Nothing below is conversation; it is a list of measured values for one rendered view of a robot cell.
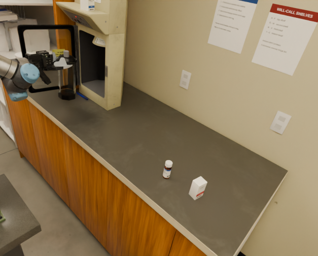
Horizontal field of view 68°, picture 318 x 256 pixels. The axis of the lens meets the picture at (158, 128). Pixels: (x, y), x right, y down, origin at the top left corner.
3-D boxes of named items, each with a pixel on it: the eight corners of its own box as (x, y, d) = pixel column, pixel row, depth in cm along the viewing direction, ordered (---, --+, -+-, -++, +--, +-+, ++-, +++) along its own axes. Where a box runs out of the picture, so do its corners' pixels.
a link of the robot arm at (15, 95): (18, 94, 102) (7, 71, 102) (8, 103, 109) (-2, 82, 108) (35, 92, 109) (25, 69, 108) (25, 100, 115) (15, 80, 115)
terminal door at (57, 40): (77, 86, 164) (73, 24, 142) (29, 93, 146) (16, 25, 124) (76, 86, 164) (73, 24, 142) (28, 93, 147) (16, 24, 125)
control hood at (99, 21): (75, 20, 142) (74, 2, 137) (109, 34, 126) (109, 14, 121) (57, 21, 135) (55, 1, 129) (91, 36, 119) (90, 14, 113)
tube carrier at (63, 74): (70, 89, 147) (70, 55, 136) (80, 96, 141) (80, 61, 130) (54, 93, 139) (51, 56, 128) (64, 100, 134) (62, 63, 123)
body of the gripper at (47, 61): (54, 54, 119) (29, 57, 111) (56, 70, 124) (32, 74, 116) (46, 50, 123) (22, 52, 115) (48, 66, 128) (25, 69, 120)
